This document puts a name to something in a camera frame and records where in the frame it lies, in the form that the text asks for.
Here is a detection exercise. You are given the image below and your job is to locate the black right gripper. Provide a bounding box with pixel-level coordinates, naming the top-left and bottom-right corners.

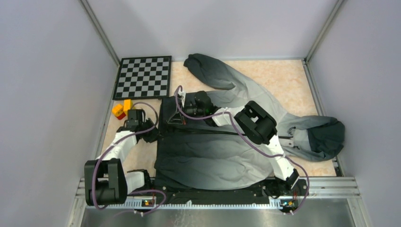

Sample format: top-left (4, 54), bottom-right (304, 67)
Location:
top-left (168, 100), bottom-right (205, 126)

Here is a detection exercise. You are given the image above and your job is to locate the grey gradient zip jacket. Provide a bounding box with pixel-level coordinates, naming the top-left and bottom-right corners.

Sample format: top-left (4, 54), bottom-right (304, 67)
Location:
top-left (155, 53), bottom-right (345, 190)

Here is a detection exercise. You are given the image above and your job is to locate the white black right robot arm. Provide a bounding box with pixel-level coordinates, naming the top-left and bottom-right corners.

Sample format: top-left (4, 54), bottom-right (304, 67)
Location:
top-left (174, 87), bottom-right (300, 195)

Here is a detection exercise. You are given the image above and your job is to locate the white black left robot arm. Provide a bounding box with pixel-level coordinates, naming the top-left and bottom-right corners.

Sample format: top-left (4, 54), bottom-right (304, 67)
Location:
top-left (84, 109), bottom-right (158, 207)

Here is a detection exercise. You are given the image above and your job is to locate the yellow toy block house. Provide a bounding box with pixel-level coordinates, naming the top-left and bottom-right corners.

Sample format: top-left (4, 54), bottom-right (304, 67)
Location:
top-left (111, 99), bottom-right (133, 120)

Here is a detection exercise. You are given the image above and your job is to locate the black white chessboard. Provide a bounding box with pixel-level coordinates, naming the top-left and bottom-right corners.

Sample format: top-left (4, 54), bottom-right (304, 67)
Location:
top-left (113, 56), bottom-right (172, 100)

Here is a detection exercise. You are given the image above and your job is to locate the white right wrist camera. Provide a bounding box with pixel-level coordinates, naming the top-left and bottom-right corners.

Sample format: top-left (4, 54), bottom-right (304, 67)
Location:
top-left (175, 90), bottom-right (186, 101)

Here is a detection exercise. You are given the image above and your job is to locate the aluminium front rail frame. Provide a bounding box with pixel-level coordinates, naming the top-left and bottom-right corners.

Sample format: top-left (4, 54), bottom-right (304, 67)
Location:
top-left (67, 176), bottom-right (372, 227)

